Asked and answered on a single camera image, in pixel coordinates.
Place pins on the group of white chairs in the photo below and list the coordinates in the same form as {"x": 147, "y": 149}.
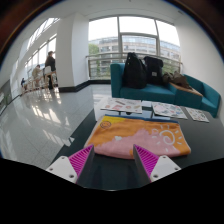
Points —
{"x": 47, "y": 70}

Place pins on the teal side table wooden top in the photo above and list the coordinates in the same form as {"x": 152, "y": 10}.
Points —
{"x": 186, "y": 96}

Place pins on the printed sticker sheet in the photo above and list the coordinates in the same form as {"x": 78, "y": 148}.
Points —
{"x": 197, "y": 115}
{"x": 121, "y": 105}
{"x": 168, "y": 110}

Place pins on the person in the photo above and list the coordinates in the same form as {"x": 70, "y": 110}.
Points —
{"x": 22, "y": 82}
{"x": 36, "y": 71}
{"x": 50, "y": 63}

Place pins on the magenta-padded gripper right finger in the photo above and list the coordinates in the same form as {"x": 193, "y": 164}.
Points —
{"x": 161, "y": 168}

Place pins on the black backpack with label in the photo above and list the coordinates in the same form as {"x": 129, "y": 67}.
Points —
{"x": 154, "y": 70}

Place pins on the teal sofa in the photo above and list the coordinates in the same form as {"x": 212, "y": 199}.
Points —
{"x": 150, "y": 94}

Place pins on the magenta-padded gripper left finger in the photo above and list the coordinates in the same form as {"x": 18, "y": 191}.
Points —
{"x": 63, "y": 168}

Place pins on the metal window railing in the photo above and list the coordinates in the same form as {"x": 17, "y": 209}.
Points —
{"x": 103, "y": 55}

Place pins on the orange pink yellow printed towel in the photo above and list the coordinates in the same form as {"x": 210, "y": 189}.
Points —
{"x": 133, "y": 133}

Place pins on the large black backpack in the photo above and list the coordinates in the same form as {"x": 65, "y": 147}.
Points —
{"x": 134, "y": 71}

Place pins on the teal armchair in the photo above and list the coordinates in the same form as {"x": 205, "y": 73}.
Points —
{"x": 210, "y": 98}

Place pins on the brown bag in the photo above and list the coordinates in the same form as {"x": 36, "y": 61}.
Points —
{"x": 176, "y": 80}

